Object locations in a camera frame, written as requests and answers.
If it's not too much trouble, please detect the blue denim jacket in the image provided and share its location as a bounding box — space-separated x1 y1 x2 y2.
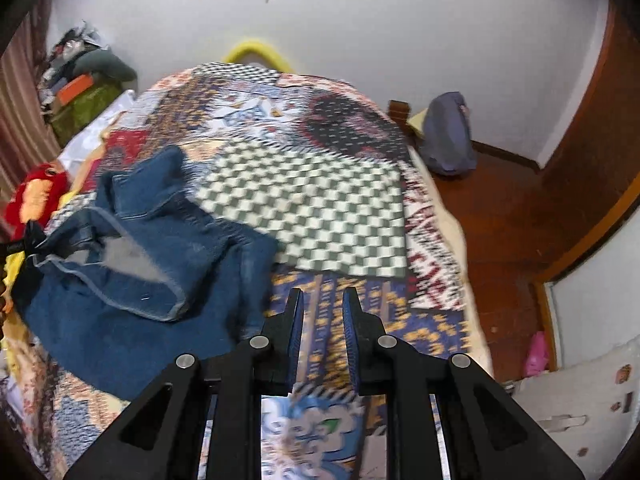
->
11 146 278 400

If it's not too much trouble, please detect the pink slipper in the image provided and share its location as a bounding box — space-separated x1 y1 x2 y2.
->
523 330 549 377

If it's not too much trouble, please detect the white cardboard box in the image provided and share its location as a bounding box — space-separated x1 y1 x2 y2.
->
513 338 639 479

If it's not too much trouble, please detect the yellow blanket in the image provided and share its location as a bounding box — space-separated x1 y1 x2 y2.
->
1 191 77 339

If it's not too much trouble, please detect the red plush toy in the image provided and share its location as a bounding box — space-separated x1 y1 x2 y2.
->
3 162 70 240

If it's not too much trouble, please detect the grey blue backpack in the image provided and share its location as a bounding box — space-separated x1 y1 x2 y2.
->
418 91 477 177

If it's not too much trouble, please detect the brown wooden door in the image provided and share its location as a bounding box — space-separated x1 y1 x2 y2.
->
541 6 639 268

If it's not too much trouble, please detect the patchwork bed quilt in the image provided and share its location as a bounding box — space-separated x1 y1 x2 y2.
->
2 62 491 479

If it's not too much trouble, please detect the striped red gold curtain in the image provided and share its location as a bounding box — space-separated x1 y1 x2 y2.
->
1 0 60 206

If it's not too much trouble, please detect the orange shoe box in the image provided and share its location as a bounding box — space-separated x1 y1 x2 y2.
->
55 74 94 106

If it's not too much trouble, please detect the yellow headboard cushion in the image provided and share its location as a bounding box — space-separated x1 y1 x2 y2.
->
222 39 295 74

